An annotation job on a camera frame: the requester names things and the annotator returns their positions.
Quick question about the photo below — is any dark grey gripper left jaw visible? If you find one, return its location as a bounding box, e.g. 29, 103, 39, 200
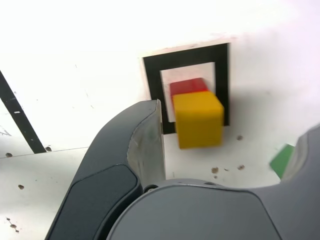
44, 99, 167, 240

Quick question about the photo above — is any black tape strip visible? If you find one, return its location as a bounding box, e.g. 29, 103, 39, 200
0, 70, 47, 154

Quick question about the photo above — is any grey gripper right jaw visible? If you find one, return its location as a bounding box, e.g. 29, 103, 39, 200
104, 124, 320, 240

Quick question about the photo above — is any black tape square outline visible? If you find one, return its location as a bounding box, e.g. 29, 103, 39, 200
141, 42, 231, 135

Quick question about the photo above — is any green cube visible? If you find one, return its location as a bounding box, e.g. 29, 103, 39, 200
268, 143, 296, 180

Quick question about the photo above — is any yellow cube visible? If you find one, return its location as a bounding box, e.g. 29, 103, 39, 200
171, 90, 225, 150

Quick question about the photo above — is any red cube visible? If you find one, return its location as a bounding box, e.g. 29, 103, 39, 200
169, 77, 209, 96

